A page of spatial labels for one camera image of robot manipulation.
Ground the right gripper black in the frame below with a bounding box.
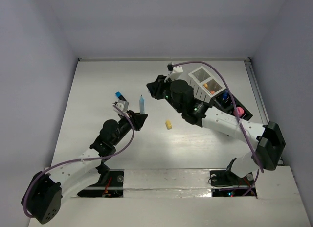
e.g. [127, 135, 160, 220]
[148, 73, 182, 114]

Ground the light blue marker pen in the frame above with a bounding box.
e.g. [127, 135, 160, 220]
[139, 95, 145, 114]

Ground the yellow marker cap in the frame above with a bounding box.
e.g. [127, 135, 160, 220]
[165, 120, 172, 130]

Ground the black highlighter blue cap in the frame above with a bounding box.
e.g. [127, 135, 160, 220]
[115, 91, 127, 101]

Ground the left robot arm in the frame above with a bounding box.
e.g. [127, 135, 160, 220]
[21, 110, 148, 225]

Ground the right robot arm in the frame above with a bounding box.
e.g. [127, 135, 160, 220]
[146, 75, 286, 184]

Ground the white slotted organizer box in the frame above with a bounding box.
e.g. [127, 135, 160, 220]
[187, 66, 225, 103]

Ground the pink round cap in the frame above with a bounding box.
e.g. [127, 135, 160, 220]
[233, 107, 245, 117]

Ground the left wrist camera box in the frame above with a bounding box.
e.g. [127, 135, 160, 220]
[112, 100, 129, 115]

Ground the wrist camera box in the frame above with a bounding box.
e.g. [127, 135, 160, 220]
[112, 100, 129, 115]
[164, 63, 183, 82]

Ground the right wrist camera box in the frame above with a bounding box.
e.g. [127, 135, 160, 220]
[164, 63, 183, 82]

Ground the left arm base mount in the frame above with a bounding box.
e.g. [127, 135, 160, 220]
[77, 164, 124, 198]

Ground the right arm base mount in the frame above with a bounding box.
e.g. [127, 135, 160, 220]
[208, 159, 257, 197]

